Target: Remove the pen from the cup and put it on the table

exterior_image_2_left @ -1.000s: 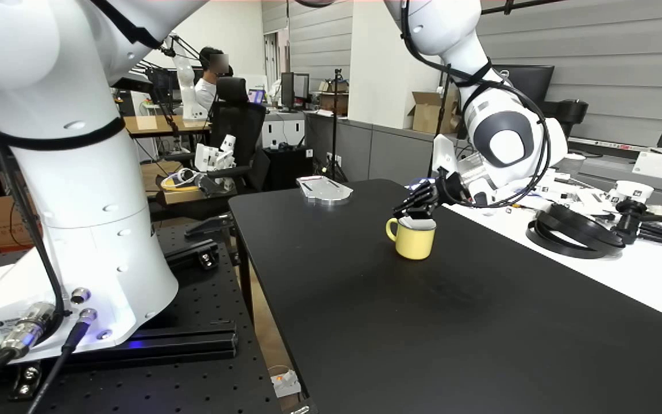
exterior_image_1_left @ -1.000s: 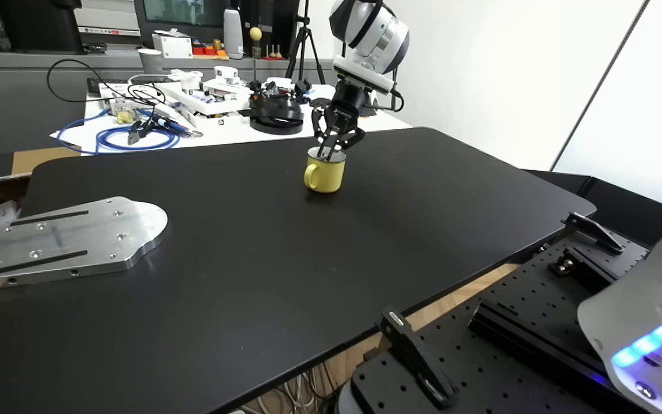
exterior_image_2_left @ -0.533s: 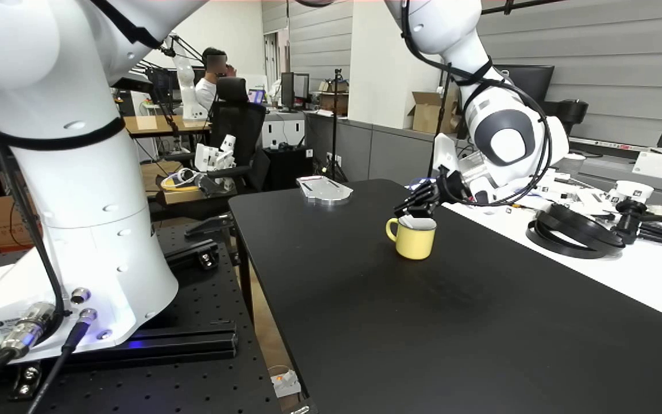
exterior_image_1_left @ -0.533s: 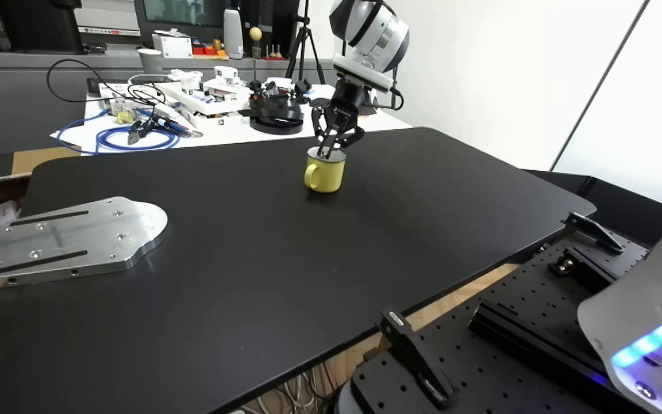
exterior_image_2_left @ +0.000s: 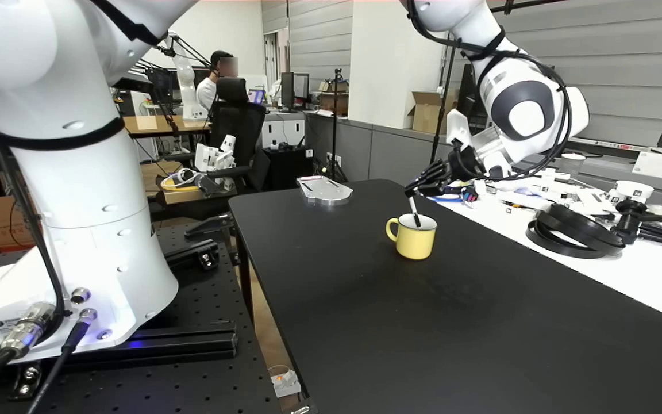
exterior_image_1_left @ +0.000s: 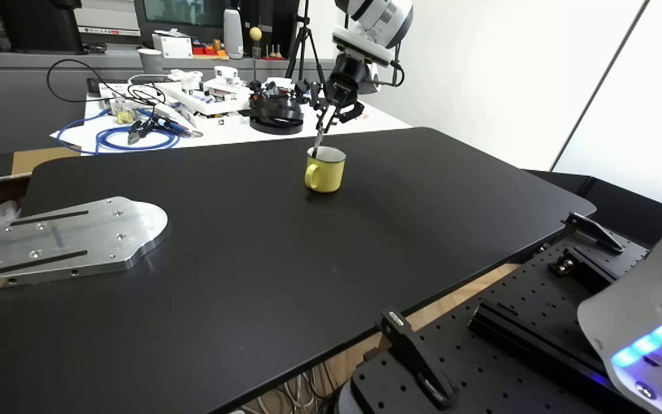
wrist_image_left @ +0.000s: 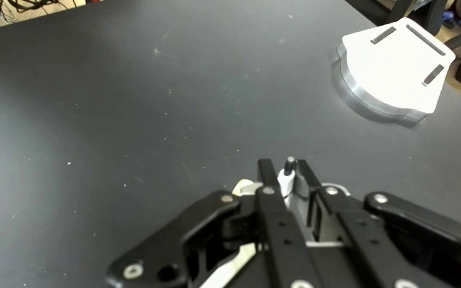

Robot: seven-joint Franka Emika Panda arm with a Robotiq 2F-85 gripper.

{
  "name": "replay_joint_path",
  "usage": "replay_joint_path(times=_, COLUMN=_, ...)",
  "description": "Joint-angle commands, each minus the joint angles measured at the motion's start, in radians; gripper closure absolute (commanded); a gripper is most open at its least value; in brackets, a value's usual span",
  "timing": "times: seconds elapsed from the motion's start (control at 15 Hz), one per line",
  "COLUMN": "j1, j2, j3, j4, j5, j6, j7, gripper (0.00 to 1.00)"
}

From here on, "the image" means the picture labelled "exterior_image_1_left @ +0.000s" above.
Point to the black pliers tool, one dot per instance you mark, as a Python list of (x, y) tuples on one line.
[(140, 129)]

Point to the black perforated breadboard base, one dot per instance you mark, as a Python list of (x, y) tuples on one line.
[(500, 368)]

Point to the grey pen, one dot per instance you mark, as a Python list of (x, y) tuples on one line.
[(322, 138)]

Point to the black camera tripod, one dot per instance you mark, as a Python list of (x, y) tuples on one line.
[(305, 37)]

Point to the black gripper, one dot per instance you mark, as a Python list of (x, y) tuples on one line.
[(343, 78)]

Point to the white cylindrical speaker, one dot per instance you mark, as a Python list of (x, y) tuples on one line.
[(232, 34)]

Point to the white desk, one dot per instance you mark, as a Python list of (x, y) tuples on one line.
[(223, 129)]

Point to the yellow enamel mug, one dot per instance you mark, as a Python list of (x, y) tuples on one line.
[(322, 176)]

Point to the black computer monitor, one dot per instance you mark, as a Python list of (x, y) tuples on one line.
[(183, 14)]

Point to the silver metal mounting plate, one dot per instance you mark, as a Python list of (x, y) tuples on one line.
[(70, 238)]

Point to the white electronic device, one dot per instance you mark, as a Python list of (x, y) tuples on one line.
[(212, 94)]

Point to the black aluminium rail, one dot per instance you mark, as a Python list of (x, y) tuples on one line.
[(529, 334)]

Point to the black table clamp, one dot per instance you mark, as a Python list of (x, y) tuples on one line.
[(597, 230), (419, 356)]

